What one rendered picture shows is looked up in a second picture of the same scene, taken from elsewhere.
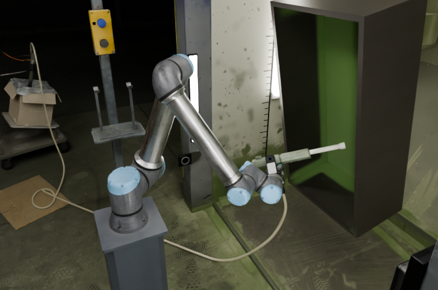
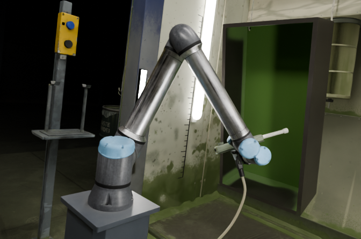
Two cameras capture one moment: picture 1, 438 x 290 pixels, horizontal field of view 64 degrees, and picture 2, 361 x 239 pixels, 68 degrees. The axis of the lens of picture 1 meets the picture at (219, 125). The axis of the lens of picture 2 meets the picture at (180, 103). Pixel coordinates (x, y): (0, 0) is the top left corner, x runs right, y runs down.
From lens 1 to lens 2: 0.95 m
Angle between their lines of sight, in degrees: 31
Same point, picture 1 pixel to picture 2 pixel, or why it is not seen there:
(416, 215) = (307, 211)
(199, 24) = (150, 46)
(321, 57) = (243, 79)
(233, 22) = not seen: hidden behind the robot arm
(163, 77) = (189, 30)
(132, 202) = (128, 170)
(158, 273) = not seen: outside the picture
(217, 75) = not seen: hidden behind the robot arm
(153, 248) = (142, 231)
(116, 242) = (110, 219)
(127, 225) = (118, 200)
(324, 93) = (243, 108)
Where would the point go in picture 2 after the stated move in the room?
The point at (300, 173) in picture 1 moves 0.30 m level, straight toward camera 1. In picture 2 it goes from (226, 177) to (239, 192)
